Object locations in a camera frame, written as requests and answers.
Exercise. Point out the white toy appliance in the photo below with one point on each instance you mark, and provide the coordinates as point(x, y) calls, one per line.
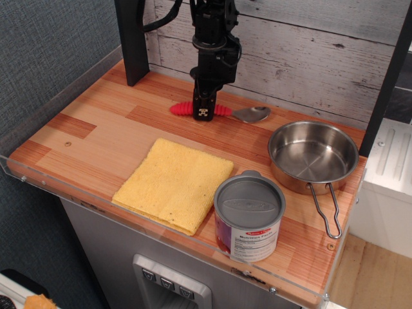
point(382, 212)

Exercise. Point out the grey toy fridge cabinet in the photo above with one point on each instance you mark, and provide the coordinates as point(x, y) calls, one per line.
point(110, 245)

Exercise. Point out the toy tin can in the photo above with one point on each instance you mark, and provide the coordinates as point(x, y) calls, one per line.
point(248, 211)

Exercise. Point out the clear acrylic table guard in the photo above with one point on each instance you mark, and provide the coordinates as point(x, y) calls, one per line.
point(84, 144)

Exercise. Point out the black frame post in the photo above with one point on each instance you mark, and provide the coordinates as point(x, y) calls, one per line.
point(132, 37)
point(390, 79)

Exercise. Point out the yellow folded cloth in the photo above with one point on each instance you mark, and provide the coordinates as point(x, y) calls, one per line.
point(174, 185)

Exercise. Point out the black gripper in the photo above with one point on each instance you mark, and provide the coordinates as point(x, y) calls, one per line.
point(217, 66)

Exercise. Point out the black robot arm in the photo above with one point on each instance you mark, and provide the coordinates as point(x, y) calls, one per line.
point(213, 19)

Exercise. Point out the black left frame post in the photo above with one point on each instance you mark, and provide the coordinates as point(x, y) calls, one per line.
point(132, 37)

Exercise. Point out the black right frame post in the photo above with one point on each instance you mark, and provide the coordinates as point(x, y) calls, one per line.
point(390, 79)

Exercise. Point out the red handled metal spoon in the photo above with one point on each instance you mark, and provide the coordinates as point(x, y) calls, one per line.
point(247, 115)

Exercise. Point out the silver dispenser button panel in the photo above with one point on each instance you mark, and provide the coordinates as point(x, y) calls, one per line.
point(163, 287)

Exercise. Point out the steel pan with wire handle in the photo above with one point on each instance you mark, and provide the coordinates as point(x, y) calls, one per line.
point(313, 158)

